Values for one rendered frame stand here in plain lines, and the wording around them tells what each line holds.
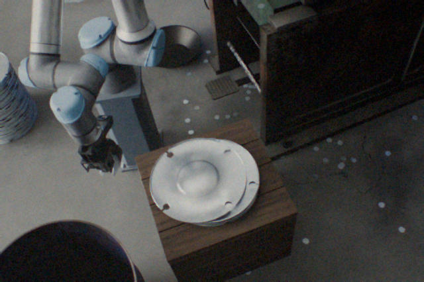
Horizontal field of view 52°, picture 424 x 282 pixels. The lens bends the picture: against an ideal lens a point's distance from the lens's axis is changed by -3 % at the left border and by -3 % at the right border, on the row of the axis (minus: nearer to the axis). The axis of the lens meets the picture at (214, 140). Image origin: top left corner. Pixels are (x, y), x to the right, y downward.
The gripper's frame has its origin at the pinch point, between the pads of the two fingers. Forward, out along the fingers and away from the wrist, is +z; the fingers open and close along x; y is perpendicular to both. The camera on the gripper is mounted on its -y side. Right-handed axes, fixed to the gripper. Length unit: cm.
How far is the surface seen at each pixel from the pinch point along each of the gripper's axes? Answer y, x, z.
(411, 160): -33, 99, 53
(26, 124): -41, -67, 42
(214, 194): 4.1, 28.6, 8.9
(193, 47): -93, 2, 51
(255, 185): -0.2, 40.0, 11.3
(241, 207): 7.6, 36.5, 9.8
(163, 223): 13.0, 14.1, 11.3
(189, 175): -1.5, 20.3, 8.3
